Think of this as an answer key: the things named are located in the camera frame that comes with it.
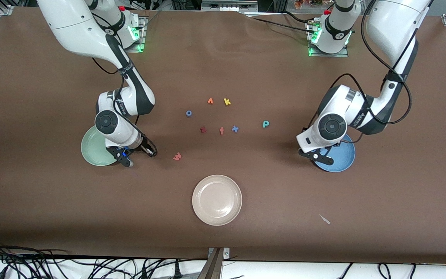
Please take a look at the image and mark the light green plate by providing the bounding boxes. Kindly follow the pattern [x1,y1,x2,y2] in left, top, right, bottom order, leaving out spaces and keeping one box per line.
[81,126,120,167]

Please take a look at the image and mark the beige plate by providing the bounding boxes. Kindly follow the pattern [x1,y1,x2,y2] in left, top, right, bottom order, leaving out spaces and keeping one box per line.
[192,175,243,226]

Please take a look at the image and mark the blue plate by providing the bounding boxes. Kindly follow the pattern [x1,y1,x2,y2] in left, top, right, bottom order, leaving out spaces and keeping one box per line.
[313,133,356,172]

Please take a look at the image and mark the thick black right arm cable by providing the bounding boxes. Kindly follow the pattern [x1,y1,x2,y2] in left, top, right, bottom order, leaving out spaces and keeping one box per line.
[91,57,120,75]

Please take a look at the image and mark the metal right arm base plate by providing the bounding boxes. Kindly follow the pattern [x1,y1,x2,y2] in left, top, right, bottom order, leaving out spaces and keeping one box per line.
[124,17,147,53]

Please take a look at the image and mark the metal table edge bracket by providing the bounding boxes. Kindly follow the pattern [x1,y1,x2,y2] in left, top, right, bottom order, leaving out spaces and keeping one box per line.
[197,247,230,279]

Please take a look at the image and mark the aluminium frame profile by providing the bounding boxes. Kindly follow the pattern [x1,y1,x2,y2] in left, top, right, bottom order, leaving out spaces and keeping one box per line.
[201,0,259,12]

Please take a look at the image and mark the black floor cable tangle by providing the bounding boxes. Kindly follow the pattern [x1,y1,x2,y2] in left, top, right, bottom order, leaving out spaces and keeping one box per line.
[0,239,208,279]

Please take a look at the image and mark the black cable on table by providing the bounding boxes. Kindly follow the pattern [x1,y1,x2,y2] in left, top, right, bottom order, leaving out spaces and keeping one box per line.
[242,10,317,35]

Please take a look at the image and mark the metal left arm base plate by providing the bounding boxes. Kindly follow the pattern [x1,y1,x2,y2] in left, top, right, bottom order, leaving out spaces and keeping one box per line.
[307,22,350,58]

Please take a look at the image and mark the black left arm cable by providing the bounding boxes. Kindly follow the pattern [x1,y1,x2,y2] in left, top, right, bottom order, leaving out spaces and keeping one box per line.
[308,0,413,131]

